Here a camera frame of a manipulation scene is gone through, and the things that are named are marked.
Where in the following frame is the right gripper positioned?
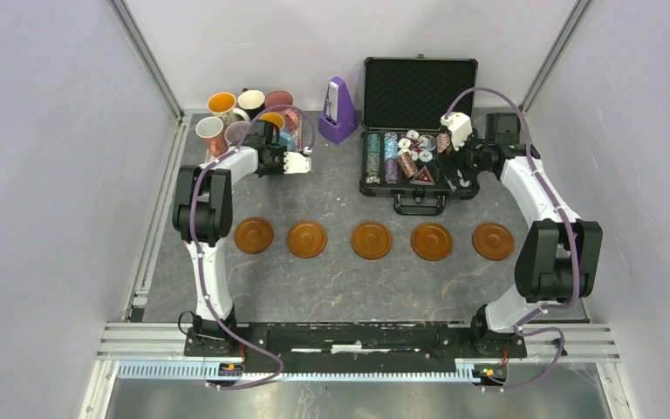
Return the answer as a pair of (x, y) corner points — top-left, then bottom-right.
(434, 125), (492, 191)

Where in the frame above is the wooden coaster one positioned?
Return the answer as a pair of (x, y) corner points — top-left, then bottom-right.
(234, 216), (274, 254)

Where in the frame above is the wooden coaster two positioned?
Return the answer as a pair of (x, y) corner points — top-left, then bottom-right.
(410, 223), (453, 261)

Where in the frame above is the wooden coaster five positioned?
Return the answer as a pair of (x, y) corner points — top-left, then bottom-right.
(472, 223), (515, 261)

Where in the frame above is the wooden coaster three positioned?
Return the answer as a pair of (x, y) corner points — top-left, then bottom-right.
(286, 221), (328, 258)

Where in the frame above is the wooden coaster four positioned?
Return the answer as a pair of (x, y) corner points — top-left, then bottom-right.
(351, 222), (393, 260)

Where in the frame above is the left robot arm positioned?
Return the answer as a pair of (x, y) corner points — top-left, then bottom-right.
(172, 120), (285, 356)

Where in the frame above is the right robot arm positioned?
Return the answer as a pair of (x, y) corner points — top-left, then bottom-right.
(439, 112), (603, 356)

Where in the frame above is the blue mug orange inside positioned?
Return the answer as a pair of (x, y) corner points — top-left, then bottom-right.
(259, 112), (297, 152)

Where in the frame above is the all in triangle marker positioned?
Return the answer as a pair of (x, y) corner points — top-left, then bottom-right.
(410, 166), (435, 186)

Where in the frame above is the lilac mug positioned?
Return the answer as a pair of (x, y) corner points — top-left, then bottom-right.
(224, 120), (250, 148)

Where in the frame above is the pink mug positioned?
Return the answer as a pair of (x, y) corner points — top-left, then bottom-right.
(264, 90), (301, 133)

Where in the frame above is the orange poker chip stack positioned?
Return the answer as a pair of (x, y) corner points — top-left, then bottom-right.
(397, 150), (418, 179)

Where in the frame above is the black mug white inside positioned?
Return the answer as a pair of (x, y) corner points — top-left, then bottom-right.
(237, 89), (266, 120)

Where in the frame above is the floral tray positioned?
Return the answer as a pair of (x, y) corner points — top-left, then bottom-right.
(207, 120), (278, 161)

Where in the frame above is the salmon mug white inside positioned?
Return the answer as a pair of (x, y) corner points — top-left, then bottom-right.
(195, 116), (229, 157)

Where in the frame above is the purple poker chip stack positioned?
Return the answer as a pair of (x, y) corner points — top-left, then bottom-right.
(384, 158), (400, 184)

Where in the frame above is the white mug orange inside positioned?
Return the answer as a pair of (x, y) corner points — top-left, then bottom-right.
(207, 93), (250, 127)

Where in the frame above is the purple metronome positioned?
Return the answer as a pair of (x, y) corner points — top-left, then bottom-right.
(318, 77), (359, 144)

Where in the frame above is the black poker chip case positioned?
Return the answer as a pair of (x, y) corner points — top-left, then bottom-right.
(359, 57), (478, 216)

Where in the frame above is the teal poker chip stack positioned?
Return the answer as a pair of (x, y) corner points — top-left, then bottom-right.
(366, 133), (381, 184)

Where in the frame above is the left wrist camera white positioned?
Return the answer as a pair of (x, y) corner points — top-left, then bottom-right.
(284, 152), (311, 175)

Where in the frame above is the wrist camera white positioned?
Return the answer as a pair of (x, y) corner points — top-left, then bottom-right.
(441, 112), (473, 150)
(284, 152), (311, 175)

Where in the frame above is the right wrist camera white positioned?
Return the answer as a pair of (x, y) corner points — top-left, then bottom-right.
(441, 112), (473, 150)

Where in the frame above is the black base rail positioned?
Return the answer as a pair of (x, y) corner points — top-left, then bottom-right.
(182, 320), (527, 374)

